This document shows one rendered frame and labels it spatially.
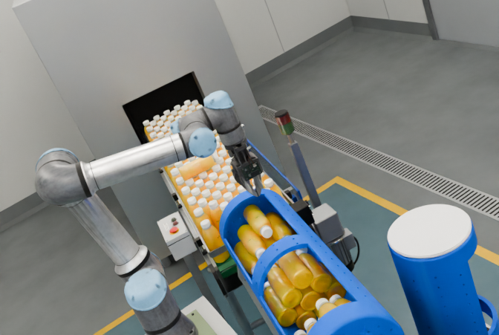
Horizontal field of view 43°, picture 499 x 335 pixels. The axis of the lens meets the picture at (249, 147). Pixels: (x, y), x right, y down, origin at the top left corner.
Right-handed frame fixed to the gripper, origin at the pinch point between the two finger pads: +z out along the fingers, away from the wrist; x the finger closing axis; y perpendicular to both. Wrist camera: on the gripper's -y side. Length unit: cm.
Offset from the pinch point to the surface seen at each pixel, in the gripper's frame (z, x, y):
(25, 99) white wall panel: 41, -101, -440
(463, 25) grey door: 122, 279, -317
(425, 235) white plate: 37, 44, 12
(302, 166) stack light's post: 43, 36, -79
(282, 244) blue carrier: 17.3, 0.0, 6.9
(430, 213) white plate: 37, 52, 4
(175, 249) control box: 36, -32, -53
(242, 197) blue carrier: 17.3, -0.8, -32.8
